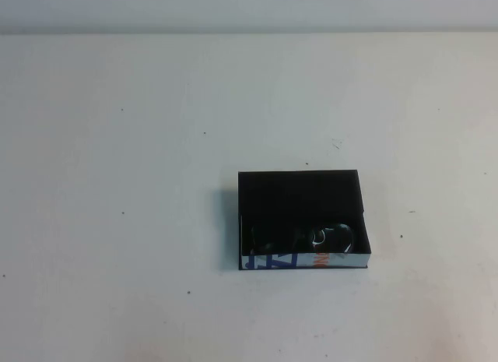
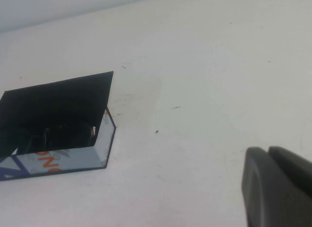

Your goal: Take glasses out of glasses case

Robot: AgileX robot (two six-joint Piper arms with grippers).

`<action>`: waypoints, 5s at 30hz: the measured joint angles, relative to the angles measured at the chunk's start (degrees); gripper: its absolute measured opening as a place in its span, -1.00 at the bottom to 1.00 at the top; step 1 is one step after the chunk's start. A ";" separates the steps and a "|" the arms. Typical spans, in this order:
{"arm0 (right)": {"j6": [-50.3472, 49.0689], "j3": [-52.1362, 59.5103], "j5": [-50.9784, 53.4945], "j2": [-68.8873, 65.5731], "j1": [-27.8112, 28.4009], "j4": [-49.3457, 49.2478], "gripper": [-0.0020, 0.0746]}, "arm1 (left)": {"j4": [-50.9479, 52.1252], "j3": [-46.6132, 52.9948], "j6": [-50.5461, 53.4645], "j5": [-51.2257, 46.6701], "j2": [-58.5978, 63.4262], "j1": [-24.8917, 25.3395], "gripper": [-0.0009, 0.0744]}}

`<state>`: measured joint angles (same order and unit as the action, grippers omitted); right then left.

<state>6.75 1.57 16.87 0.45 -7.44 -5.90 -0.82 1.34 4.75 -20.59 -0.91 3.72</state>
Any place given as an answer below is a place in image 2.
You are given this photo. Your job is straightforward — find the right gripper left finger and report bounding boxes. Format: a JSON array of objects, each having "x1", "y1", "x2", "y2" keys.
[{"x1": 241, "y1": 146, "x2": 312, "y2": 227}]

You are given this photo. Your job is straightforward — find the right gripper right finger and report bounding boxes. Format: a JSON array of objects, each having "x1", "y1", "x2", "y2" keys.
[{"x1": 267, "y1": 145, "x2": 312, "y2": 188}]

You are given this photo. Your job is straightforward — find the black glasses case printed exterior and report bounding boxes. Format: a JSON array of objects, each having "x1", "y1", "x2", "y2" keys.
[{"x1": 0, "y1": 71, "x2": 117, "y2": 182}]

